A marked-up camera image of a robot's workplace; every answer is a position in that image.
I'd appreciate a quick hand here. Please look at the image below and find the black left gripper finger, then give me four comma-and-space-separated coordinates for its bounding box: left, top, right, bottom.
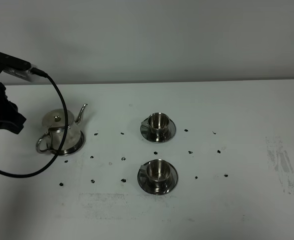
0, 110, 27, 134

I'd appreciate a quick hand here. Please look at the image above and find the stainless steel teapot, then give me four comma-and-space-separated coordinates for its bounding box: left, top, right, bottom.
36, 103, 87, 154

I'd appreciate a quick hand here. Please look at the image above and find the steel teapot saucer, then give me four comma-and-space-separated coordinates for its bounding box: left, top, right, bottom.
46, 131, 85, 156

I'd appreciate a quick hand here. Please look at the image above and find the far stainless steel saucer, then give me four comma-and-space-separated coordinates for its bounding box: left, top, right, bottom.
140, 118, 176, 143

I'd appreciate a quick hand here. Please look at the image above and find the stainless steel saucer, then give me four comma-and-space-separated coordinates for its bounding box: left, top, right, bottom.
140, 118, 176, 143
137, 162, 178, 195

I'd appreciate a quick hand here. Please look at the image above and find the near stainless steel saucer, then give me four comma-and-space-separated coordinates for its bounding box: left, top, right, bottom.
137, 162, 178, 195

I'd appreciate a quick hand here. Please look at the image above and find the far stainless steel teacup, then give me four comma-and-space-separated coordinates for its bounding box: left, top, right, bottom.
141, 112, 170, 137

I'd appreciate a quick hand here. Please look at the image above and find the stainless steel teacup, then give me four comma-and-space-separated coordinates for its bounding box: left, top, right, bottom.
141, 112, 170, 137
139, 159, 172, 188

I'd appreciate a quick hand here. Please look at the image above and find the near stainless steel teacup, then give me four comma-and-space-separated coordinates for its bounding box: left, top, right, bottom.
139, 159, 172, 188

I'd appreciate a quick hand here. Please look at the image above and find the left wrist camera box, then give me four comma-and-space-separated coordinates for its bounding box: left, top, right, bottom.
0, 52, 40, 82

